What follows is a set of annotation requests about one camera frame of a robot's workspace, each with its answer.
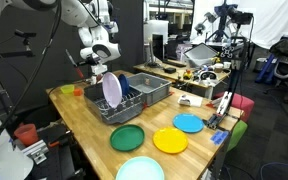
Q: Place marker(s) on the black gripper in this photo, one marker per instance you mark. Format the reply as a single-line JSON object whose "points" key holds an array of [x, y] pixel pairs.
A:
{"points": [[92, 60]]}

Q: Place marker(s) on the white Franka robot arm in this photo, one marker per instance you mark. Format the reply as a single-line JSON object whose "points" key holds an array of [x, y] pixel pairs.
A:
{"points": [[107, 50]]}

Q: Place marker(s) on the lilac white plate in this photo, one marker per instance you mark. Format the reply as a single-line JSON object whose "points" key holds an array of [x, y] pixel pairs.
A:
{"points": [[112, 89]]}

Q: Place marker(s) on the dark blue plate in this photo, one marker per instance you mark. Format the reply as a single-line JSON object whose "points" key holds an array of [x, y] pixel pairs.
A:
{"points": [[124, 83]]}

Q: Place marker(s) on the grey dish drying rack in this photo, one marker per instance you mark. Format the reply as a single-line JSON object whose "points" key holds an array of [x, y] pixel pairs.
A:
{"points": [[124, 115]]}

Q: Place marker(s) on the green plastic plate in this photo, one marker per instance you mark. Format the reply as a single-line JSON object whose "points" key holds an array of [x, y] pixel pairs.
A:
{"points": [[127, 137]]}

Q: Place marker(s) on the yellow plastic plate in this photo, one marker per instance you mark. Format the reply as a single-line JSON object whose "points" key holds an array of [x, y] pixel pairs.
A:
{"points": [[170, 140]]}

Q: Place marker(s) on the light teal plastic plate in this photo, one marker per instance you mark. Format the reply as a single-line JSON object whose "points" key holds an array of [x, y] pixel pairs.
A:
{"points": [[140, 170]]}

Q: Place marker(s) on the blue plastic plate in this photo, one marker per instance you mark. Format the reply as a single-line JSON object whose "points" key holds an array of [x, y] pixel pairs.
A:
{"points": [[188, 122]]}

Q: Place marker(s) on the brown wooden spoon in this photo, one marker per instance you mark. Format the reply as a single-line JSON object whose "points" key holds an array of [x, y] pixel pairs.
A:
{"points": [[99, 79]]}

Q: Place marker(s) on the small orange plastic cup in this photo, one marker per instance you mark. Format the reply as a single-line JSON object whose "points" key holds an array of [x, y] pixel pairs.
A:
{"points": [[78, 92]]}

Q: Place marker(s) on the wooden side table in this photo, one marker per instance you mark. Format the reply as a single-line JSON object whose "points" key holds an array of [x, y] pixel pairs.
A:
{"points": [[150, 69]]}

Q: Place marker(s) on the black boom tripod stand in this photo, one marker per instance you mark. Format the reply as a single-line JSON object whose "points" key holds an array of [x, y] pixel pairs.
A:
{"points": [[7, 54]]}

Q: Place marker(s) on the grey plastic tub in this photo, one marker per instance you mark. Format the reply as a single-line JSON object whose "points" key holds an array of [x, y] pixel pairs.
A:
{"points": [[150, 88]]}

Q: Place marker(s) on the small black box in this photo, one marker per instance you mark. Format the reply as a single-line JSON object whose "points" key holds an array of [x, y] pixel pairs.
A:
{"points": [[169, 70]]}

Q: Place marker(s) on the large red orange cup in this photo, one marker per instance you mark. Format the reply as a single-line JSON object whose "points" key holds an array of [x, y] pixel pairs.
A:
{"points": [[26, 135]]}

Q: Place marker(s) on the black keyboard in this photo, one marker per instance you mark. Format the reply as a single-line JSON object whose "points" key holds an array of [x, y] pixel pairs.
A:
{"points": [[174, 63]]}

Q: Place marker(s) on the yellow toy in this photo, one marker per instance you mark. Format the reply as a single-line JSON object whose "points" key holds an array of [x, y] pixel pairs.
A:
{"points": [[187, 74]]}

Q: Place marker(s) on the grey tilted tray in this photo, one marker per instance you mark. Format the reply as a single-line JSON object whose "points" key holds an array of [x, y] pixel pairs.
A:
{"points": [[200, 53]]}

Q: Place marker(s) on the white rounded dome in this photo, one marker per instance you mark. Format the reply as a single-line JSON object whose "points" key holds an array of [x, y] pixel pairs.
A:
{"points": [[0, 156]]}

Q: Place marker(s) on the black white headset device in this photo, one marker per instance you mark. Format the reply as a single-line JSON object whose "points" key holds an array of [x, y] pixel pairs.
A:
{"points": [[208, 75]]}

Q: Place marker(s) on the white paper cup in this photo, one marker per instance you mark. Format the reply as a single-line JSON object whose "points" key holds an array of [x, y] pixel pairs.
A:
{"points": [[218, 67]]}

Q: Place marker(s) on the blue tripod rig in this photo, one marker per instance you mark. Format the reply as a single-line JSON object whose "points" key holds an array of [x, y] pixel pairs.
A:
{"points": [[222, 15]]}

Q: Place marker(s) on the blue tape patch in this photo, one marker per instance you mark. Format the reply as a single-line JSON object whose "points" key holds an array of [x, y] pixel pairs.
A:
{"points": [[219, 137]]}

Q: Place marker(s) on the green stool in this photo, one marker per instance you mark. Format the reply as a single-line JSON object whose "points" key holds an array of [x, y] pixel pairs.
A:
{"points": [[239, 131]]}

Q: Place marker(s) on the white hanging sheet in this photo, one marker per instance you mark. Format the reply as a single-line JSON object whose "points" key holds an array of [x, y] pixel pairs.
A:
{"points": [[270, 20]]}

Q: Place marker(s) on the black office chair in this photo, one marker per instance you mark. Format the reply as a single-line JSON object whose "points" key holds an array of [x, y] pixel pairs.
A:
{"points": [[287, 68]]}

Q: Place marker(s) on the black jacket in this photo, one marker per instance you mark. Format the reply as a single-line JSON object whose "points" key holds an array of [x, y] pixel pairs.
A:
{"points": [[287, 46]]}

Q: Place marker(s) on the black camera on boom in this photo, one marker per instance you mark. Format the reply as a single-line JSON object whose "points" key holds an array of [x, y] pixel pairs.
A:
{"points": [[24, 34]]}

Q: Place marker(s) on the aluminium bracket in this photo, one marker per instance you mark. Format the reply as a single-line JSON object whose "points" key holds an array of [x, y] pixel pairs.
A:
{"points": [[35, 151]]}

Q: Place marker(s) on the black clamped camera stand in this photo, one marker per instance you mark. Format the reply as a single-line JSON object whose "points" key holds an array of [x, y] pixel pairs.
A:
{"points": [[214, 121]]}

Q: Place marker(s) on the black camera on stand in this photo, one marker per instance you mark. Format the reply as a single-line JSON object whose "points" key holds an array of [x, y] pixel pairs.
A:
{"points": [[240, 16]]}

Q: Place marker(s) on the blue metal frame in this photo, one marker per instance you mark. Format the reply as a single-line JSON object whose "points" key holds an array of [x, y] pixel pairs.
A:
{"points": [[265, 68]]}

